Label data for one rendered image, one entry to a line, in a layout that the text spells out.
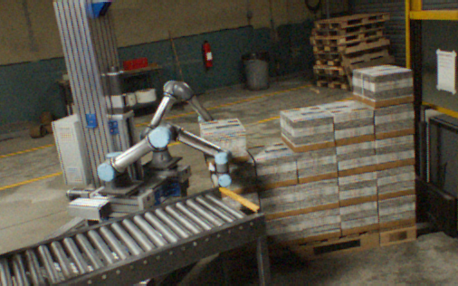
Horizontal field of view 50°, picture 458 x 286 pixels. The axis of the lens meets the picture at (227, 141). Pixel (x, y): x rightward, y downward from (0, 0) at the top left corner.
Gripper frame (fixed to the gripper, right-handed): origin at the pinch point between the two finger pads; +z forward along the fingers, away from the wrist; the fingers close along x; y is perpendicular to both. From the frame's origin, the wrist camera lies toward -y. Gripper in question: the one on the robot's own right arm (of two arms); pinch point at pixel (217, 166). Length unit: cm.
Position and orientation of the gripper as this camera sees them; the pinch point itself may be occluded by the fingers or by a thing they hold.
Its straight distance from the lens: 324.5
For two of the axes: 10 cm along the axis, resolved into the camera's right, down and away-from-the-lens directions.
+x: -9.8, 1.6, -1.1
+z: -1.5, -2.5, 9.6
